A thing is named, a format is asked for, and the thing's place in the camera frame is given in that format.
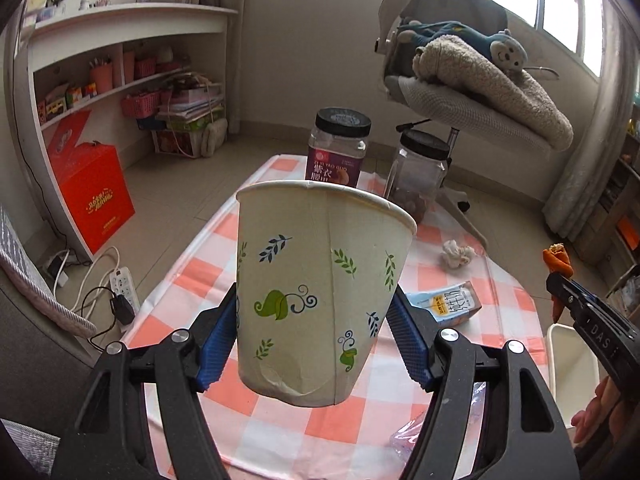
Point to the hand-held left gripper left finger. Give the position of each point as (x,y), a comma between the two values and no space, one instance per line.
(217,340)

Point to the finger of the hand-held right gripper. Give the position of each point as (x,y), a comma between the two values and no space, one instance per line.
(562,290)

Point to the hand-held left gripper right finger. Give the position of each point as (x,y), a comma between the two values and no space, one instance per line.
(407,340)

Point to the orange peel piece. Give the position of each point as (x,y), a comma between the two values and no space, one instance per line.
(557,260)

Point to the white trash bin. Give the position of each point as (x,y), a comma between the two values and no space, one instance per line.
(570,370)

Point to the leaf print paper cup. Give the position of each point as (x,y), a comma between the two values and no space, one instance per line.
(320,285)

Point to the person's right hand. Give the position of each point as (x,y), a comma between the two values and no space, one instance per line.
(597,405)

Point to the small milk carton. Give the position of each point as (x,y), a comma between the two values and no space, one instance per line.
(450,302)

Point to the crushed clear plastic bottle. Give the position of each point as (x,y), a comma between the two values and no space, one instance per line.
(410,435)

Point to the wooden shelf unit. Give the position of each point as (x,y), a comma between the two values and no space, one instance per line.
(615,210)

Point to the crumpled white tissue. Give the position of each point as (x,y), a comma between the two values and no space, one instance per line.
(457,255)

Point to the white power strip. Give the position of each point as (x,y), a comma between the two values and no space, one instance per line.
(125,287)

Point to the beige curtain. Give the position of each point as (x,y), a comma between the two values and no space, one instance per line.
(595,135)
(242,60)

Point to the clear plastic jar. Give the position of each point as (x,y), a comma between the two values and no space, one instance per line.
(417,175)

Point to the red gift box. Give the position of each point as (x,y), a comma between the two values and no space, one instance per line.
(95,200)

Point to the grey striped cushion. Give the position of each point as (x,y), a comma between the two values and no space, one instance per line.
(35,285)

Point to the purple label nut jar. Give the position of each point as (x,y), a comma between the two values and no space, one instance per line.
(335,155)

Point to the beige fleece blanket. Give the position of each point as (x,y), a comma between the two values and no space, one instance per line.
(490,90)

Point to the grey office chair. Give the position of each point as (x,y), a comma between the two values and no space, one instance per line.
(450,105)

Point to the stack of papers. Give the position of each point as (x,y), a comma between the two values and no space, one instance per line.
(190,110)

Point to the blue monkey plush toy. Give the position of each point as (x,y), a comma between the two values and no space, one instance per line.
(505,50)

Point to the pink plastic basket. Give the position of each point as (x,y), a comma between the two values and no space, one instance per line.
(140,105)

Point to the red paper bag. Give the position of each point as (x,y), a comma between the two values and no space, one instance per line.
(65,132)

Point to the white wall shelf unit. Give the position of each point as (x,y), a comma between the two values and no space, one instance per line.
(125,22)

